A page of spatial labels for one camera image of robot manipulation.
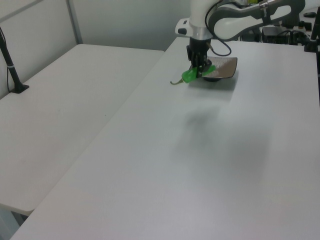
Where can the black stand with clamp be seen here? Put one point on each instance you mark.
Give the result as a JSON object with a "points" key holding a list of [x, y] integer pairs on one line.
{"points": [[312, 43]]}

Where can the square brown ceramic plate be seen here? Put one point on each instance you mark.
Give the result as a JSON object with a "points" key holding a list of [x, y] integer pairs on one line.
{"points": [[225, 67]]}

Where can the green chili pepper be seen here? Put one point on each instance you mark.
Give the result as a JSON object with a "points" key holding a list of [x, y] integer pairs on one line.
{"points": [[188, 76]]}

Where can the grey partition frame post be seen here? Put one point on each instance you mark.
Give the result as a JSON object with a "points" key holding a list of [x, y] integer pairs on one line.
{"points": [[75, 22]]}

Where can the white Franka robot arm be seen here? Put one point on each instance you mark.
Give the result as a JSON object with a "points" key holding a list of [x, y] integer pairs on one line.
{"points": [[197, 12]]}

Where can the black computer mouse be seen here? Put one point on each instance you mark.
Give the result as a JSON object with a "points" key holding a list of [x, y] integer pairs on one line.
{"points": [[309, 14]]}

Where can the black electronics box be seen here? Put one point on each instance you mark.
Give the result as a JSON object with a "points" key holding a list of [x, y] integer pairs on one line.
{"points": [[275, 35]]}

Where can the black camera stand pole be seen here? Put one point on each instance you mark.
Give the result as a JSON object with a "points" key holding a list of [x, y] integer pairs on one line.
{"points": [[11, 72]]}

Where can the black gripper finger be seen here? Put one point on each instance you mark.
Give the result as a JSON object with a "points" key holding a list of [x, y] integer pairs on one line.
{"points": [[200, 71], [207, 65]]}

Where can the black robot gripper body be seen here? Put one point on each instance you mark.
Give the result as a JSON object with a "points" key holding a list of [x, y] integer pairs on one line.
{"points": [[198, 47]]}

